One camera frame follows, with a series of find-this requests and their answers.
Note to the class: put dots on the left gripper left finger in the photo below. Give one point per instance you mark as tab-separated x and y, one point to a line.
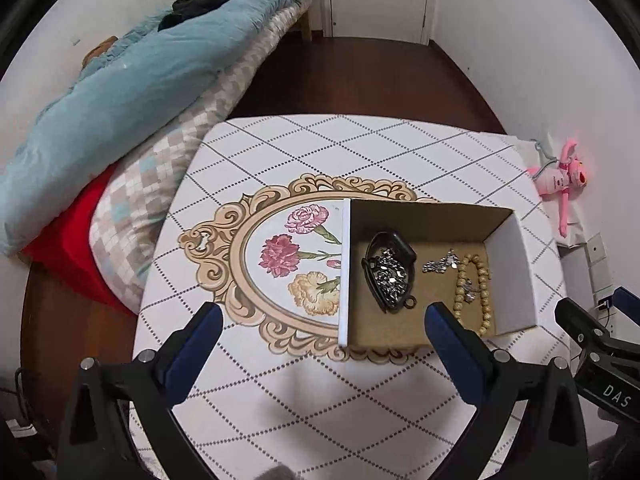
95	440

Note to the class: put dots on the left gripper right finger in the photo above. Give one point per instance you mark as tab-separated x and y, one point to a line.
550	442

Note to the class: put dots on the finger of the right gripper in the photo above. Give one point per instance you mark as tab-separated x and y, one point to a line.
584	330
626	302

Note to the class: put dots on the white cardboard jewelry box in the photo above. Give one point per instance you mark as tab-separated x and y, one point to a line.
490	244

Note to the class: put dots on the black plug adapter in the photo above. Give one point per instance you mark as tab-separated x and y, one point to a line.
605	303

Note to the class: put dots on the small silver charm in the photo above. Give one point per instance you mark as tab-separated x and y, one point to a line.
469	292

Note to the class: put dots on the pink panther plush toy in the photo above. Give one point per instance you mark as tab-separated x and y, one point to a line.
559	177

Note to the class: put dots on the silver crystal pendant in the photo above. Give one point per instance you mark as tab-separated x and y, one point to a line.
442	264

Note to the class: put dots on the red blanket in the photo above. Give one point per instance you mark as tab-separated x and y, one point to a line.
63	248

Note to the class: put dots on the checkered bed sheet mattress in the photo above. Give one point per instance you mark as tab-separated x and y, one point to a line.
126	223

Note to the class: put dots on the light blue duvet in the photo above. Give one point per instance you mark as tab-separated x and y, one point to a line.
114	107

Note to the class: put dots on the white wall socket panel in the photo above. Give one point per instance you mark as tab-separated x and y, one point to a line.
590	280

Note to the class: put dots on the wooden bed frame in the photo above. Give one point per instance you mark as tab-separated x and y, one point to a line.
305	27

